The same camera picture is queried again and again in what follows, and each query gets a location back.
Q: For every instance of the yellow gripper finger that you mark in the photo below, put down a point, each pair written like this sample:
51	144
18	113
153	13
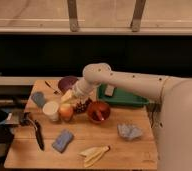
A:
67	96

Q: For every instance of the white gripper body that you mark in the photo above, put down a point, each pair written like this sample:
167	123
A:
82	88

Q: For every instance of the orange apple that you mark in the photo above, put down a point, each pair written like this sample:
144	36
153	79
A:
66	112

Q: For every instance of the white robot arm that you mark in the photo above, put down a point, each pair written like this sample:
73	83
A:
173	93

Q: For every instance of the white cup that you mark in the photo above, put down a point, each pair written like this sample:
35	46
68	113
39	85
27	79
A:
50	109

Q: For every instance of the purple bowl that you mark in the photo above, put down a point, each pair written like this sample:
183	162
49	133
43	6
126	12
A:
66	83

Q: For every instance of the small metal spoon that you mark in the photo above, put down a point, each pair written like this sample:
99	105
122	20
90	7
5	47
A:
55	91

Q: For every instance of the bunch of dark grapes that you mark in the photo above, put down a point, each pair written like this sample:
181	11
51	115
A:
81	107

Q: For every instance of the grey sponge in tray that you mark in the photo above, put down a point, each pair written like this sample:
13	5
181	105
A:
109	91

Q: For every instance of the red bowl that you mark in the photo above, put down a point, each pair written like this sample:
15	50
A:
98	105

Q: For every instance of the orange carrot in bowl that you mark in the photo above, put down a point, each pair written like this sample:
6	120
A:
99	115

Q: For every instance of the blue grey small cloth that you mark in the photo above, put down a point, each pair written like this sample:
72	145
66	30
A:
38	99

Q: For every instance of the green plastic tray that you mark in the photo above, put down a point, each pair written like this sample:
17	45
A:
120	97

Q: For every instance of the wooden table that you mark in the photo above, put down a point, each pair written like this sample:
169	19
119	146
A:
138	154

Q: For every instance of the blue sponge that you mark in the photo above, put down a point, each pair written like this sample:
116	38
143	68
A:
62	141

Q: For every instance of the crumpled blue grey cloth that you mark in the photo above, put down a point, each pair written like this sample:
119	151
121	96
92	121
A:
129	132

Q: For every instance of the dark equipment at left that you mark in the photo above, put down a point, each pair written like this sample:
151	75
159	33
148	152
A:
9	117

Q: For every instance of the black handled peeler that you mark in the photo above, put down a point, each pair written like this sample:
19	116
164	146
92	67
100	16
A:
37	128

